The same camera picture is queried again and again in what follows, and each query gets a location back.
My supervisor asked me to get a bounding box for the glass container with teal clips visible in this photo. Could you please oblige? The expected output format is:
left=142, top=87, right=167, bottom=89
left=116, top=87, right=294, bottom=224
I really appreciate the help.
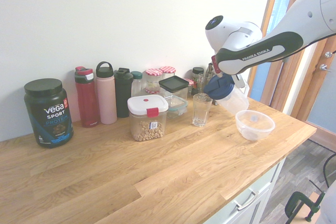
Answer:
left=165, top=95, right=188, bottom=119

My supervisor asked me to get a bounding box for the red wrist camera mount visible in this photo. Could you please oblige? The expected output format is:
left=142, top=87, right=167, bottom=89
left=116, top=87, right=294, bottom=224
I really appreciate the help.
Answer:
left=211, top=55, right=219, bottom=74

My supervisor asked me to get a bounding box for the clear drinking glass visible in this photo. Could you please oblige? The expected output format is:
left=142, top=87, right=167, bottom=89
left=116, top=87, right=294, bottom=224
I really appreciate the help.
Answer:
left=192, top=93, right=213, bottom=127

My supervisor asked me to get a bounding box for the pale green cabinet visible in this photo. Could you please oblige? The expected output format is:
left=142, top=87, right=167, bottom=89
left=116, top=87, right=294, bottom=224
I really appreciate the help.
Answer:
left=208, top=155, right=287, bottom=224

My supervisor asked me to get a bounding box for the clear bottle with teal lid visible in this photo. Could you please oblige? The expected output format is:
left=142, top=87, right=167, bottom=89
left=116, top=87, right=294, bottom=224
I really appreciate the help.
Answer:
left=130, top=70, right=144, bottom=98

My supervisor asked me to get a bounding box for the metal drawer handle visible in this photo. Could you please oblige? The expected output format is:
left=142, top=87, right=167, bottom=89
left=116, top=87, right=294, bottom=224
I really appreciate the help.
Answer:
left=233, top=191, right=257, bottom=211

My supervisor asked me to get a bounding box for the red water bottle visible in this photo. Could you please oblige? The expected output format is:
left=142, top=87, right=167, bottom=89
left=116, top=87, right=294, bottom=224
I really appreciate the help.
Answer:
left=74, top=66, right=101, bottom=129

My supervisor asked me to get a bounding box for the black Vega protein tub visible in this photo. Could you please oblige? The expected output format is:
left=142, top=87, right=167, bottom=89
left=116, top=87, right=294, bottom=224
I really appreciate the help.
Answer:
left=23, top=78, right=75, bottom=149

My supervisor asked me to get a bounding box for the dark jar with black lid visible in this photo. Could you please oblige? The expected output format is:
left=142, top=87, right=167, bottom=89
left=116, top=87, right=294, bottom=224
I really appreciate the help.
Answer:
left=191, top=67, right=205, bottom=96

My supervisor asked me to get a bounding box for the pink bottle with black lid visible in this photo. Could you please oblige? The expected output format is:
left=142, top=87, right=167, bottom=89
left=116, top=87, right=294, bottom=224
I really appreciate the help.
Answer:
left=95, top=61, right=118, bottom=125

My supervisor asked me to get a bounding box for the black shaker bottle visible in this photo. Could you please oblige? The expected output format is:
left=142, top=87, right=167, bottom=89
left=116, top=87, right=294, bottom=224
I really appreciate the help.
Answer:
left=114, top=67, right=134, bottom=119

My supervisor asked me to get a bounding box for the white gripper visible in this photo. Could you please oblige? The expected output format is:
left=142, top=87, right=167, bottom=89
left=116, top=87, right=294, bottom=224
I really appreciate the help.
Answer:
left=216, top=72, right=245, bottom=89

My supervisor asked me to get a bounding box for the jar with red checked lid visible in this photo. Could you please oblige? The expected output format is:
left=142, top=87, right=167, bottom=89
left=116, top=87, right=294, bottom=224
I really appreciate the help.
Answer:
left=145, top=68, right=162, bottom=95
left=159, top=66, right=176, bottom=80

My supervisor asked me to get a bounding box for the wooden glazed door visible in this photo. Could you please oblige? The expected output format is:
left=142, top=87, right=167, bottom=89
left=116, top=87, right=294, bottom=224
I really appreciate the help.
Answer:
left=270, top=0, right=336, bottom=154

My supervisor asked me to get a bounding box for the tall clear glass jar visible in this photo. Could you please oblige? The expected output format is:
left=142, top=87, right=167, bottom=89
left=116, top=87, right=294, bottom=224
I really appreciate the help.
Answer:
left=198, top=73, right=208, bottom=95

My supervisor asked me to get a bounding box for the black cable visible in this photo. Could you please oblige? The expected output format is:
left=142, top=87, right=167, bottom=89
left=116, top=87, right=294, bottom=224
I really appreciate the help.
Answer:
left=322, top=152, right=336, bottom=188

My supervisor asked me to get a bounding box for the clear pitcher with blue lid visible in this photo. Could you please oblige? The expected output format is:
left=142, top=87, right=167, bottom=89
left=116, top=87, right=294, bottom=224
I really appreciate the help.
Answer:
left=204, top=75, right=250, bottom=116

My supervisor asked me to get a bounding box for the clear plastic bowl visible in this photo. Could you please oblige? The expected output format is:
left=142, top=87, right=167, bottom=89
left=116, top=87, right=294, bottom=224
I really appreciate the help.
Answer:
left=235, top=110, right=276, bottom=141

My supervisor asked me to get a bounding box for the cereal container with white lid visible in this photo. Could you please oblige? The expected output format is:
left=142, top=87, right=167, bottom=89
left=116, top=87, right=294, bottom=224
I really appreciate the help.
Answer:
left=127, top=94, right=170, bottom=142

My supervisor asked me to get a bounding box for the small jar red checked lid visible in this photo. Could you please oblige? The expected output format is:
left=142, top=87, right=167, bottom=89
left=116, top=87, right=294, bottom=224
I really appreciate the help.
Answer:
left=183, top=78, right=195, bottom=97

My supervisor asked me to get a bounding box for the green clamp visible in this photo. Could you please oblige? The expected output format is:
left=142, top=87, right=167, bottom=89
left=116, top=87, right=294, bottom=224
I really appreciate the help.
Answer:
left=285, top=180, right=328, bottom=222

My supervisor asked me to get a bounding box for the square container with black lid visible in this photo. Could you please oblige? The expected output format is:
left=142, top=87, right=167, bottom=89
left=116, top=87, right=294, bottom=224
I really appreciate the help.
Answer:
left=158, top=75, right=190, bottom=104

